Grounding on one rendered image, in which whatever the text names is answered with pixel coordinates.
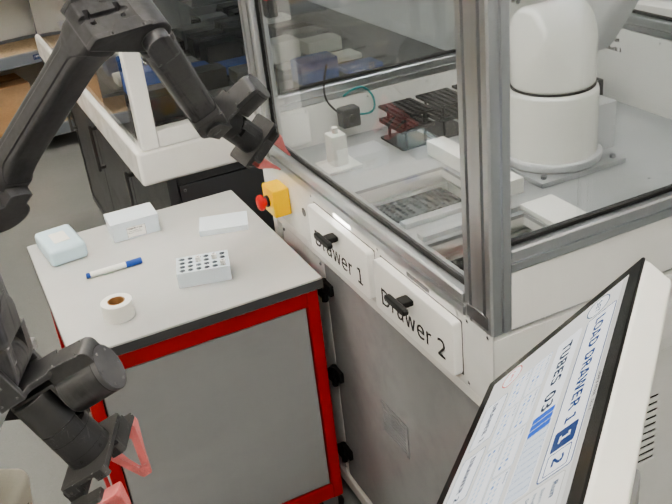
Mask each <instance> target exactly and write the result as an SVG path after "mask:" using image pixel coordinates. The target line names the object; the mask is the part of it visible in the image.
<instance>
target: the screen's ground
mask: <svg viewBox="0 0 672 504"><path fill-rule="evenodd" d="M628 277H629V275H628V276H626V277H625V278H624V279H623V280H622V281H620V282H619V283H618V284H617V285H615V286H614V287H613V291H612V294H611V298H610V301H609V304H608V306H609V305H610V304H611V303H613V302H614V301H615V300H616V299H618V300H617V303H616V307H615V310H614V314H613V317H612V321H611V324H610V328H609V331H608V335H607V338H606V342H605V345H604V349H603V352H602V356H601V359H600V363H599V366H598V370H597V374H596V377H595V381H594V384H593V388H592V391H591V395H590V398H589V402H588V405H587V409H586V412H585V416H584V419H583V423H582V426H581V430H580V433H579V437H578V440H577V444H576V447H575V451H574V455H573V458H572V462H571V463H570V464H568V465H567V466H565V467H564V468H562V469H561V470H559V471H558V472H556V473H555V474H553V475H552V476H550V477H549V478H548V479H546V480H545V481H543V482H542V483H540V484H539V485H537V486H536V487H535V485H536V482H537V479H538V476H539V473H540V470H541V467H542V463H543V460H544V457H545V454H546V451H547V448H548V445H549V442H550V439H551V436H552V433H553V429H554V426H555V423H556V420H557V417H558V414H559V411H560V408H561V405H562V402H563V398H564V395H565V392H566V389H567V386H568V383H569V380H570V377H571V374H572V371H573V368H574V364H575V361H576V358H577V355H578V352H579V349H580V346H581V343H582V340H583V337H584V333H585V330H586V327H587V324H588V322H589V321H588V322H587V323H586V324H585V325H584V322H585V319H586V316H587V313H588V310H589V308H587V309H586V310H585V311H584V312H583V313H581V314H580V315H579V316H578V317H577V318H575V319H574V320H573V321H572V322H570V323H569V324H568V325H567V326H566V327H564V328H563V329H562V330H561V331H560V332H558V333H557V334H556V335H555V336H553V337H552V338H551V339H550V340H549V341H547V342H546V343H545V344H544V345H542V346H541V347H540V348H539V349H538V350H536V351H535V352H534V353H533V354H532V355H530V356H529V357H528V358H527V359H525V360H526V361H525V360H524V361H525V364H524V366H523V369H522V371H521V374H520V376H519V378H520V377H521V376H522V375H524V374H525V373H526V372H527V371H529V370H530V369H531V368H532V367H533V366H535V365H536V364H537V363H538V362H540V361H541V360H542V359H543V358H545V357H546V356H547V355H548V354H550V353H551V352H552V351H553V350H554V353H553V356H552V358H551V361H550V364H549V367H548V369H547V372H546V375H545V378H544V380H543V383H542V386H541V389H540V391H539V394H538V397H537V400H536V402H535V405H534V408H533V411H532V413H531V416H530V419H529V422H528V425H527V427H526V430H525V433H524V436H523V438H522V441H521V444H520V447H519V449H518V452H517V455H516V458H515V460H514V463H513V466H512V469H511V471H510V474H509V477H508V480H507V482H506V485H505V488H504V491H503V493H502V496H501V499H500V502H499V504H503V501H504V498H505V495H506V492H507V490H508V487H509V484H510V481H511V478H512V476H513V473H514V470H515V467H516V464H517V462H518V459H519V456H520V453H521V451H522V448H523V445H524V442H525V439H526V437H527V434H528V431H529V428H530V425H531V423H532V420H533V417H534V414H535V411H536V409H537V406H538V403H539V400H540V399H542V398H543V397H544V396H545V395H547V394H548V393H549V392H551V391H552V390H553V389H555V388H556V387H557V386H559V385H560V384H561V383H562V382H564V381H565V382H564V385H563V388H562V391H561V394H560V397H559V400H558V403H557V406H556V409H555V412H554V415H553V418H552V421H551V424H550V427H549V430H548V433H547V436H546V439H545V442H544V445H543V448H542V451H541V454H540V457H539V460H538V463H537V466H536V469H535V473H534V476H533V479H532V482H531V485H530V488H529V491H528V492H527V493H525V494H524V495H522V496H521V497H519V498H518V499H516V500H515V501H513V502H512V503H511V504H566V502H567V498H568V495H569V491H570V488H571V484H572V480H573V477H574V473H575V469H576V466H577V462H578V459H579V455H580V451H581V448H582V444H583V440H584V437H585V433H586V429H587V426H588V422H589V419H590V415H591V411H592V408H593V404H594V400H595V397H596V393H597V390H598V386H599V382H600V379H601V375H602V371H603V368H604V364H605V360H606V357H607V353H608V350H609V346H610V342H611V339H612V335H613V331H614V328H615V324H616V321H617V317H618V313H619V310H620V306H621V302H622V299H623V295H624V291H625V288H626V284H627V281H628ZM608 306H607V307H608ZM607 307H606V308H607ZM505 377H506V376H505ZM505 377H504V378H502V379H501V380H500V381H499V382H498V383H496V384H495V385H494V388H493V390H492V392H491V394H490V397H489V399H488V401H487V404H486V406H485V408H484V410H483V413H482V415H481V417H480V420H479V422H478V424H477V427H476V429H475V431H474V433H473V436H472V438H471V440H470V443H469V445H468V447H467V449H466V452H465V454H464V456H463V459H462V461H461V463H460V466H459V468H458V470H457V472H456V475H455V477H454V479H453V482H452V484H451V486H450V488H449V491H448V493H447V495H446V498H445V500H444V502H443V504H446V503H447V500H448V498H449V496H450V493H451V491H452V489H453V486H454V484H455V482H456V479H457V477H458V475H459V472H460V470H461V468H462V466H463V463H464V462H465V461H466V460H468V459H469V458H470V457H472V456H473V455H474V454H476V453H477V452H478V451H479V450H481V449H482V448H483V447H485V446H486V445H487V447H486V449H485V451H484V454H483V456H482V459H481V461H480V464H479V466H478V469H477V471H476V473H475V476H474V478H473V481H472V483H471V486H470V488H469V490H468V493H467V495H466V498H465V499H463V500H462V501H460V502H459V503H458V504H465V503H466V501H467V498H468V496H469V494H470V491H471V489H472V486H473V484H474V481H475V479H476V476H477V474H478V471H479V469H480V466H481V464H482V462H483V459H484V457H485V454H486V452H487V449H488V447H489V444H490V442H491V439H492V437H493V435H494V432H495V430H496V427H497V425H498V422H499V420H500V417H501V415H502V412H503V410H504V407H505V405H506V403H507V400H508V398H509V395H510V393H511V390H512V388H513V385H514V383H515V381H516V380H515V381H514V382H513V383H512V384H510V385H509V386H508V387H507V388H506V389H504V390H503V391H502V392H501V393H499V391H500V389H501V387H502V384H503V382H504V380H505ZM519 378H518V379H519ZM508 392H509V393H508ZM506 393H508V395H507V398H506V400H505V403H504V405H503V408H502V410H501V412H500V415H499V417H498V420H497V422H496V425H495V427H494V429H493V432H492V434H491V437H490V438H488V439H487V440H486V441H484V442H483V443H482V444H480V445H479V446H478V447H476V448H475V449H474V450H473V451H471V452H470V453H469V454H468V452H469V449H470V447H471V445H472V442H473V440H474V438H475V435H476V433H477V431H478V428H479V426H480V424H481V422H482V419H483V417H484V415H485V412H486V410H487V409H488V408H489V407H490V406H491V405H493V404H494V403H495V402H496V401H498V400H499V399H500V398H501V397H503V396H504V395H505V394H506Z"/></svg>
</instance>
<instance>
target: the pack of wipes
mask: <svg viewBox="0 0 672 504"><path fill-rule="evenodd" d="M35 240H36V243H37V246H38V248H39V249H40V250H41V252H42V253H43V254H44V256H45V257H46V258H47V260H48V261H49V262H50V264H51V265H52V266H54V267H55V266H59V265H62V264H65V263H68V262H71V261H74V260H77V259H80V258H82V257H85V256H87V254H88V251H87V247H86V244H85V242H84V241H83V240H82V238H81V237H80V236H79V235H78V234H77V233H76V232H75V231H74V229H73V228H72V227H71V226H70V225H69V224H64V225H61V226H58V227H55V228H52V229H49V230H46V231H42V232H39V233H37V234H35Z"/></svg>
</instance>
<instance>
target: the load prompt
mask: <svg viewBox="0 0 672 504"><path fill-rule="evenodd" d="M617 300H618V299H616V300H615V301H614V302H613V303H611V304H610V305H609V306H608V307H607V308H605V309H604V310H603V311H602V312H600V313H599V314H598V315H597V316H595V317H594V318H593V319H592V320H590V321H589V322H588V324H587V327H586V330H585V333H584V337H583V340H582V343H581V346H580V349H579V352H578V355H577V358H576V361H575V364H574V368H573V371H572V374H571V377H570V380H569V383H568V386H567V389H566V392H565V395H564V398H563V402H562V405H561V408H560V411H559V414H558V417H557V420H556V423H555V426H554V429H553V433H552V436H551V439H550V442H549V445H548V448H547V451H546V454H545V457H544V460H543V463H542V467H541V470H540V473H539V476H538V479H537V482H536V485H535V487H536V486H537V485H539V484H540V483H542V482H543V481H545V480H546V479H548V478H549V477H550V476H552V475H553V474H555V473H556V472H558V471H559V470H561V469H562V468H564V467H565V466H567V465H568V464H570V463H571V462H572V458H573V455H574V451H575V447H576V444H577V440H578V437H579V433H580V430H581V426H582V423H583V419H584V416H585V412H586V409H587V405H588V402H589V398H590V395H591V391H592V388H593V384H594V381H595V377H596V374H597V370H598V366H599V363H600V359H601V356H602V352H603V349H604V345H605V342H606V338H607V335H608V331H609V328H610V324H611V321H612V317H613V314H614V310H615V307H616V303H617Z"/></svg>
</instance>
